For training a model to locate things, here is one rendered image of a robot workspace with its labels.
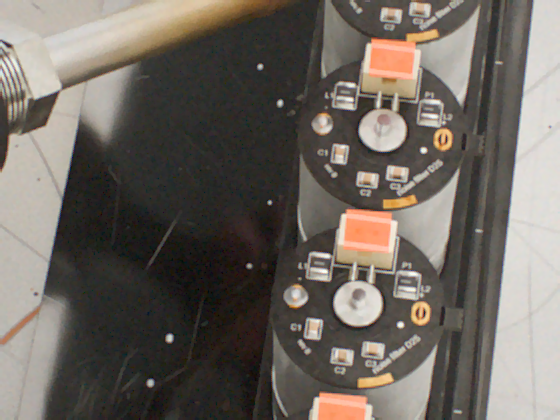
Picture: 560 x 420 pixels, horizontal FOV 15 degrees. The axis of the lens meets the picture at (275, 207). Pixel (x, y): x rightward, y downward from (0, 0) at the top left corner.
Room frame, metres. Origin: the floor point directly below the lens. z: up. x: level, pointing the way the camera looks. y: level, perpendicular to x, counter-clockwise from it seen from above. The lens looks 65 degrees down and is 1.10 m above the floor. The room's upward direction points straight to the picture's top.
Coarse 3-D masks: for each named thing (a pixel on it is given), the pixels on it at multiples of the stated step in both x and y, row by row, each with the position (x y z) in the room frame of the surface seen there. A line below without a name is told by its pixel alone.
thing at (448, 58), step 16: (336, 16) 0.17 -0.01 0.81; (336, 32) 0.17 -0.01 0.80; (352, 32) 0.16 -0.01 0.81; (464, 32) 0.17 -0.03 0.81; (336, 48) 0.17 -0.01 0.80; (352, 48) 0.16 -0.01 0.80; (416, 48) 0.16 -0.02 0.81; (432, 48) 0.16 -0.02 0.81; (448, 48) 0.16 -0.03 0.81; (464, 48) 0.17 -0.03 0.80; (336, 64) 0.17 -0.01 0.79; (432, 64) 0.16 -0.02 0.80; (448, 64) 0.16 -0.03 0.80; (464, 64) 0.17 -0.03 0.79; (448, 80) 0.16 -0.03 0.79; (464, 80) 0.17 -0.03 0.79; (464, 96) 0.17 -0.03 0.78
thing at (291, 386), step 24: (336, 312) 0.12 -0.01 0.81; (360, 312) 0.12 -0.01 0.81; (384, 312) 0.12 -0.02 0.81; (288, 360) 0.11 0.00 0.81; (432, 360) 0.11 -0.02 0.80; (288, 384) 0.11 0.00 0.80; (312, 384) 0.11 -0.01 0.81; (408, 384) 0.11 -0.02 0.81; (288, 408) 0.11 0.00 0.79; (384, 408) 0.11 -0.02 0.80; (408, 408) 0.11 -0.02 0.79
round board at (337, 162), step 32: (352, 64) 0.16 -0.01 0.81; (320, 96) 0.15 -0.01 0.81; (352, 96) 0.15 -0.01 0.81; (384, 96) 0.15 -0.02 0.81; (416, 96) 0.15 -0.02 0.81; (448, 96) 0.15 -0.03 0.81; (352, 128) 0.15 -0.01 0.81; (416, 128) 0.15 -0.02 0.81; (448, 128) 0.15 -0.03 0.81; (320, 160) 0.14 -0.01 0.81; (352, 160) 0.14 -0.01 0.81; (384, 160) 0.14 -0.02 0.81; (416, 160) 0.14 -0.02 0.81; (448, 160) 0.14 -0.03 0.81; (352, 192) 0.14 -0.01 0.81; (384, 192) 0.14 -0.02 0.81; (416, 192) 0.14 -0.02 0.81
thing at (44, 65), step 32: (160, 0) 0.16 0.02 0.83; (192, 0) 0.16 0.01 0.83; (224, 0) 0.16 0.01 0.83; (256, 0) 0.16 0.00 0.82; (288, 0) 0.16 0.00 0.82; (0, 32) 0.14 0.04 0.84; (32, 32) 0.14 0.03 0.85; (64, 32) 0.15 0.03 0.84; (96, 32) 0.15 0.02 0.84; (128, 32) 0.15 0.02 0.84; (160, 32) 0.15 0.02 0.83; (192, 32) 0.15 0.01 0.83; (0, 64) 0.14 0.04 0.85; (32, 64) 0.14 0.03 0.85; (64, 64) 0.14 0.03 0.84; (96, 64) 0.14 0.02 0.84; (128, 64) 0.15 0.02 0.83; (32, 96) 0.13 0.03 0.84; (32, 128) 0.13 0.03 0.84
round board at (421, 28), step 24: (336, 0) 0.17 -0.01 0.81; (360, 0) 0.17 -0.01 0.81; (384, 0) 0.17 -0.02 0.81; (408, 0) 0.17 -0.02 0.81; (432, 0) 0.17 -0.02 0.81; (456, 0) 0.17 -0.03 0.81; (480, 0) 0.17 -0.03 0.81; (360, 24) 0.16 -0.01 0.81; (384, 24) 0.16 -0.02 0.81; (408, 24) 0.16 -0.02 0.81; (432, 24) 0.16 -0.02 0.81; (456, 24) 0.16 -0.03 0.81
